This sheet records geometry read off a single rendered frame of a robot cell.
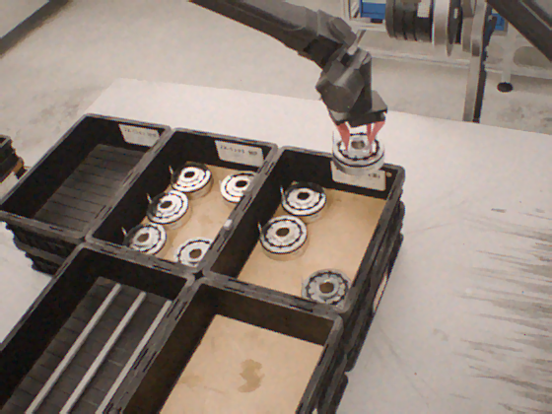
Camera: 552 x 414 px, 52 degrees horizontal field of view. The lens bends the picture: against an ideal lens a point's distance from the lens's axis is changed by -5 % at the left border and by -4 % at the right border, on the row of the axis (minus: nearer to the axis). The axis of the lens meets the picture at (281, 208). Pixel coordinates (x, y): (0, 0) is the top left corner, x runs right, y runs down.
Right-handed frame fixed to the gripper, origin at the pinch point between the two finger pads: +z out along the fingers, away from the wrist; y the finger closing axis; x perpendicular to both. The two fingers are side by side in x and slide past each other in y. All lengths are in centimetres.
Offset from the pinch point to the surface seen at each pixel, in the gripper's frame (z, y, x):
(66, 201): 25, -67, 35
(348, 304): 12.0, -12.1, -27.2
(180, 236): 23.3, -39.4, 10.7
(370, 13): 71, 71, 173
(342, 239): 22.1, -5.5, -4.1
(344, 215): 22.2, -2.8, 2.3
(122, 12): 111, -59, 331
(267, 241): 19.8, -21.2, -0.9
